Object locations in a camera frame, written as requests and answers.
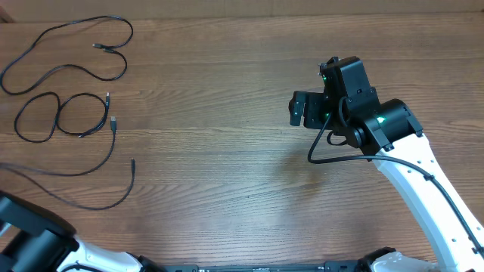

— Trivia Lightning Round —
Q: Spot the black usb cable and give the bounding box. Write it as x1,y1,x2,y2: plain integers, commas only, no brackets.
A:
13,91,111,144
0,15,135,96
0,115,137,212

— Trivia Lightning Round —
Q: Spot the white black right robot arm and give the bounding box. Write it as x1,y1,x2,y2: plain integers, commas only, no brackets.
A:
288,57,483,271

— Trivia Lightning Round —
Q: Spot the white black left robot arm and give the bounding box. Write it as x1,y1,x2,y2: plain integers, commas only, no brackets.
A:
1,192,163,272

